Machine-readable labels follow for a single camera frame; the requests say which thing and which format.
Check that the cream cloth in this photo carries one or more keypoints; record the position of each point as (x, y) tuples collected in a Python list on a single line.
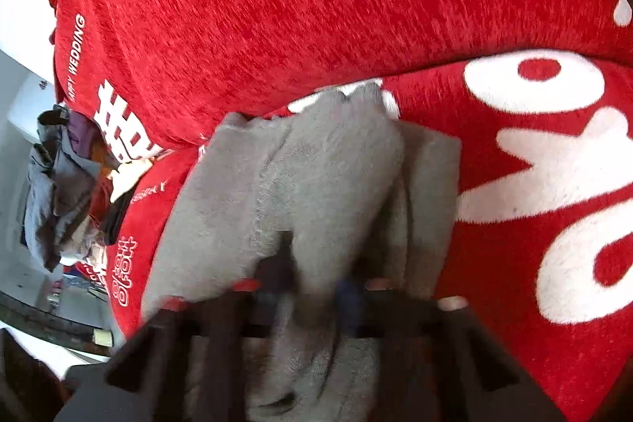
[(129, 177)]

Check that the pile of mixed clothes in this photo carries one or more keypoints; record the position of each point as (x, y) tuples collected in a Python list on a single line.
[(49, 189)]

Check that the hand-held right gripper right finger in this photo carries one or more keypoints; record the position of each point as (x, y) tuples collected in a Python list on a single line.
[(347, 301)]

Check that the red printed blanket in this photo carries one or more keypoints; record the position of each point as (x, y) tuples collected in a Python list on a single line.
[(296, 6)]

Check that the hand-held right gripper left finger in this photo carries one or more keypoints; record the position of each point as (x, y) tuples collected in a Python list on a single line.
[(277, 298)]

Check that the dark red cloth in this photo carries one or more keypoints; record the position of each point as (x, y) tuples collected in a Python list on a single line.
[(99, 202)]

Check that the purple garment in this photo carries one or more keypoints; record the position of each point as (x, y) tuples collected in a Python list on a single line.
[(84, 135)]

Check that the grey fleece small cloth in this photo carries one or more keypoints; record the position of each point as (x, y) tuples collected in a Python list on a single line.
[(316, 184)]

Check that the black cloth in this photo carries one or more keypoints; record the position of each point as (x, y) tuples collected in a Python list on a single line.
[(116, 217)]

